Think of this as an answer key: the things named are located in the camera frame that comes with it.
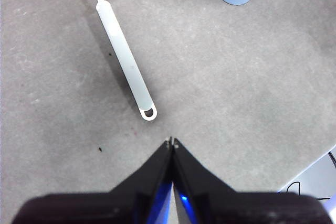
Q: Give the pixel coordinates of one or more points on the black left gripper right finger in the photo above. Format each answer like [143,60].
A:
[236,208]

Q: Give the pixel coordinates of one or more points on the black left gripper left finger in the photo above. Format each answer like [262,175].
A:
[118,205]

